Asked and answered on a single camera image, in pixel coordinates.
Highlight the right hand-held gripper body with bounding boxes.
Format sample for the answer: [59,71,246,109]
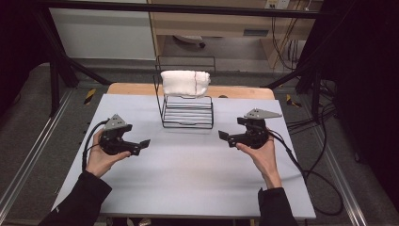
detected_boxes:
[228,107,283,151]

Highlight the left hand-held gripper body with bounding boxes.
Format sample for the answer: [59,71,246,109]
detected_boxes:
[98,113,142,157]

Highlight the black wire rack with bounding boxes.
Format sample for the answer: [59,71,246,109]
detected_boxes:
[152,55,216,130]

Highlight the white towel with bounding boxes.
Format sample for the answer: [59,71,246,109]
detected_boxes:
[160,70,212,99]

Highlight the person's left hand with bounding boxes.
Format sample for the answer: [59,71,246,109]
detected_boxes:
[85,129,132,179]

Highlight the person's right hand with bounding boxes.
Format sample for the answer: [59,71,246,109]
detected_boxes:
[235,137,283,190]

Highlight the wooden table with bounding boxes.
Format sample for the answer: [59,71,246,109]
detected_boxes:
[106,82,276,101]

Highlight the yellow black floor tape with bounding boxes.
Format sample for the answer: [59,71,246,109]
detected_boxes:
[83,88,97,105]
[285,93,302,108]

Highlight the white table mat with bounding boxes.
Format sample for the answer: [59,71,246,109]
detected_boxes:
[51,93,317,219]

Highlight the black metal stand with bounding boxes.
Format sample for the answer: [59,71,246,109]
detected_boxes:
[264,53,325,124]
[34,8,113,118]

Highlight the light wooden desk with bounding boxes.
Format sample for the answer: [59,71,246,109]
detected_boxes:
[147,0,324,69]

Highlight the office chair base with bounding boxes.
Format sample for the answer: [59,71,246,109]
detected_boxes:
[172,34,207,49]

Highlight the white cabinet panel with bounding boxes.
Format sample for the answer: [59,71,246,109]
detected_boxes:
[49,8,156,61]

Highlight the white power strip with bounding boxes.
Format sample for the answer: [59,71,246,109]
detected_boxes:
[264,0,292,10]

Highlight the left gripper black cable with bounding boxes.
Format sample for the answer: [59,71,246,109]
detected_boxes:
[81,120,109,172]

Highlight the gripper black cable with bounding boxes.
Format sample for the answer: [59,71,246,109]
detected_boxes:
[267,129,344,217]
[81,120,109,172]

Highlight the bundle of black floor cables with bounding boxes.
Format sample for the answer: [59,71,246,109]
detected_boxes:
[286,79,339,136]

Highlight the aluminium floor rail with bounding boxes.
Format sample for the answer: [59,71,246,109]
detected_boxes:
[313,125,369,226]
[0,89,75,215]

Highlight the hanging desk cables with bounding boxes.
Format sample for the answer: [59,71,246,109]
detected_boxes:
[270,16,299,72]

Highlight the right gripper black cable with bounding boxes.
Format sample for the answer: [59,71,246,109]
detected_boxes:
[267,129,344,217]

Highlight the black frame crossbar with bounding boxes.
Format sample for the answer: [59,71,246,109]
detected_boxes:
[40,1,327,19]

